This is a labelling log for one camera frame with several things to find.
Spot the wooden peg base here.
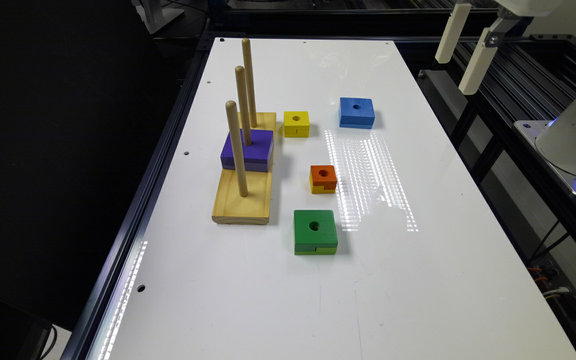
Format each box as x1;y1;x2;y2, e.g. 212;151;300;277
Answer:
212;112;276;225

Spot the blue block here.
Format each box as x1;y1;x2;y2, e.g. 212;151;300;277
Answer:
339;97;375;129

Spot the green block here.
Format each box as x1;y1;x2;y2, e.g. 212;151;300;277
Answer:
294;210;338;255

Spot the front wooden peg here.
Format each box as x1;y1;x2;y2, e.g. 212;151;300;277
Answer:
225;100;248;197

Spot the middle wooden peg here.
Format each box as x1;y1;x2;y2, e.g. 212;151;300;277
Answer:
235;66;252;146

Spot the orange and yellow block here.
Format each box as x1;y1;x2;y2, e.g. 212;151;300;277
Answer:
309;165;337;194

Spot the black aluminium frame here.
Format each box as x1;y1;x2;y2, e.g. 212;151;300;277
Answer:
400;35;576;351

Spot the wooden peg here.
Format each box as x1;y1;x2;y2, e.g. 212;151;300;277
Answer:
225;100;248;197
235;66;252;146
242;38;257;128

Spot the purple block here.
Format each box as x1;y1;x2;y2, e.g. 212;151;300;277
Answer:
220;130;274;172

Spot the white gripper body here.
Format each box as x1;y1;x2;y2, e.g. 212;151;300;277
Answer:
484;0;562;48

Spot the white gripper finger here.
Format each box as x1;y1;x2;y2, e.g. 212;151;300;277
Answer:
458;27;497;95
435;2;472;64

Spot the rear wooden peg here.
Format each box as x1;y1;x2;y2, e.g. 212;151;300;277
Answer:
242;38;257;128

